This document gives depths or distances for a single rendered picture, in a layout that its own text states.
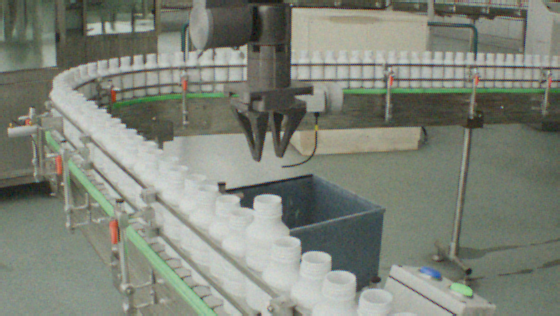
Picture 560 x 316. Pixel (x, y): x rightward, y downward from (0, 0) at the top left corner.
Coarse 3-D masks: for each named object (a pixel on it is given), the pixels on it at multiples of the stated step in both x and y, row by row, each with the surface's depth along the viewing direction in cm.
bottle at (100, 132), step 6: (102, 114) 149; (108, 114) 149; (96, 120) 147; (102, 120) 146; (96, 126) 147; (102, 126) 146; (96, 132) 147; (102, 132) 146; (96, 138) 146; (96, 150) 147; (96, 156) 148; (96, 162) 148; (102, 162) 148; (102, 168) 148; (96, 174) 150; (96, 180) 150; (102, 180) 149
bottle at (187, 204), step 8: (192, 176) 107; (200, 176) 107; (184, 184) 105; (192, 184) 104; (200, 184) 104; (192, 192) 104; (184, 200) 105; (192, 200) 104; (184, 208) 104; (192, 208) 104; (184, 216) 105; (184, 232) 106; (184, 240) 106; (184, 248) 107; (184, 264) 108
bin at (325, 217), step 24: (264, 192) 170; (288, 192) 174; (312, 192) 179; (336, 192) 169; (288, 216) 177; (312, 216) 180; (336, 216) 170; (360, 216) 149; (312, 240) 143; (336, 240) 147; (360, 240) 151; (336, 264) 149; (360, 264) 153; (360, 288) 156
